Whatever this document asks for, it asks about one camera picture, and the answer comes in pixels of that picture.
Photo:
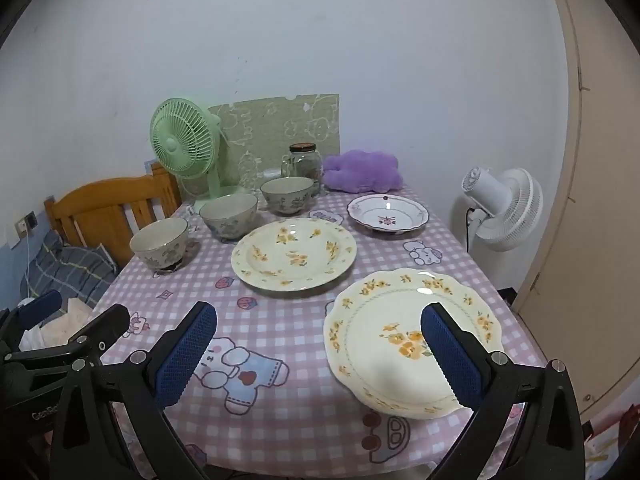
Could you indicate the white plate with red trim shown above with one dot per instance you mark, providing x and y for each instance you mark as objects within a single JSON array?
[{"x": 385, "y": 210}]

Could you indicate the grey plaid quilt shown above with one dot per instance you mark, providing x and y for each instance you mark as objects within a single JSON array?
[{"x": 65, "y": 270}]

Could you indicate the wall socket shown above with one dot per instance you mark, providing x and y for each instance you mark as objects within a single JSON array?
[{"x": 25, "y": 222}]

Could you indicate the floral ceramic bowl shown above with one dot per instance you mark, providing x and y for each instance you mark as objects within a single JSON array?
[
  {"x": 160, "y": 245},
  {"x": 227, "y": 217},
  {"x": 287, "y": 195}
]

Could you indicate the round yellow floral plate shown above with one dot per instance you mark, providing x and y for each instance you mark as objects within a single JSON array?
[{"x": 295, "y": 260}]

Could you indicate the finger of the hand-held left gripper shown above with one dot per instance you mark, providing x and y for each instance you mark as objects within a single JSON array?
[
  {"x": 45, "y": 305},
  {"x": 107, "y": 322}
]

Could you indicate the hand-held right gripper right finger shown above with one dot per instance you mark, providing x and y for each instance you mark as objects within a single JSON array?
[{"x": 450, "y": 360}]

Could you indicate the white plastic bag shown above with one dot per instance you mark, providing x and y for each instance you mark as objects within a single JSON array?
[{"x": 32, "y": 337}]

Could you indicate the peach cloth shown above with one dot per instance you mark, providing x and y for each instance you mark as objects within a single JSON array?
[{"x": 72, "y": 312}]

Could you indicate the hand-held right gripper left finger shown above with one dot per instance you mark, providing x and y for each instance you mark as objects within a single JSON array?
[{"x": 187, "y": 355}]

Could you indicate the wooden bed headboard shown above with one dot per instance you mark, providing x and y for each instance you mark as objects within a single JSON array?
[{"x": 100, "y": 205}]

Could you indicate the white floor fan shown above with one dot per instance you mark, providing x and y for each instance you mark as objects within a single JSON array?
[{"x": 505, "y": 210}]

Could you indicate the pink checked tablecloth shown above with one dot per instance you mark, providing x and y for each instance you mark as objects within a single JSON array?
[{"x": 280, "y": 320}]

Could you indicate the green patterned board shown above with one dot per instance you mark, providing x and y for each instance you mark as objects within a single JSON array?
[{"x": 280, "y": 125}]

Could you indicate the pink printed cloth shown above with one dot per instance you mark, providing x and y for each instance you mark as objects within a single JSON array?
[{"x": 610, "y": 435}]

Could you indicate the green desk fan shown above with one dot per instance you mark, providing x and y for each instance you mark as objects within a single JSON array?
[{"x": 175, "y": 145}]

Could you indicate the glass jar with dark lid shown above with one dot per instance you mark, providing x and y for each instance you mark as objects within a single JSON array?
[{"x": 305, "y": 165}]

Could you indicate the purple plush cushion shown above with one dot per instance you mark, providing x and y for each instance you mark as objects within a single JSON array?
[{"x": 360, "y": 170}]

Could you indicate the scalloped yellow floral plate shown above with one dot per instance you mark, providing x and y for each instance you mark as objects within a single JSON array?
[{"x": 380, "y": 310}]

